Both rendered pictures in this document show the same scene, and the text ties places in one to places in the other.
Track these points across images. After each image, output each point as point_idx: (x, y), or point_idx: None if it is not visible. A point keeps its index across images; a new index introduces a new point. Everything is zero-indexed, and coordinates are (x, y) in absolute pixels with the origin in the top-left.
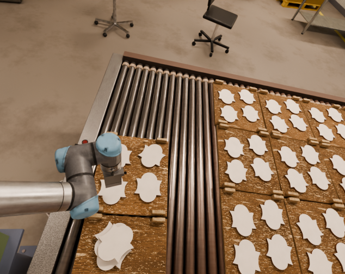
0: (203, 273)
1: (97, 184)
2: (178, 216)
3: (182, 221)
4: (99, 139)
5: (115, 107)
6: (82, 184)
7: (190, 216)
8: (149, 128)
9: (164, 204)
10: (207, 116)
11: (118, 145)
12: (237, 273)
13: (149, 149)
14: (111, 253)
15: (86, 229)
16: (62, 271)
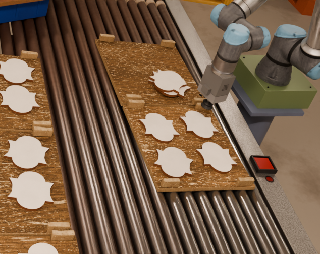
0: (65, 70)
1: (217, 130)
2: (106, 110)
3: (100, 105)
4: (247, 28)
5: (274, 244)
6: (233, 13)
7: (92, 109)
8: (198, 211)
9: (130, 114)
10: None
11: (228, 26)
12: (27, 63)
13: (181, 168)
14: (167, 74)
15: (199, 96)
16: (198, 78)
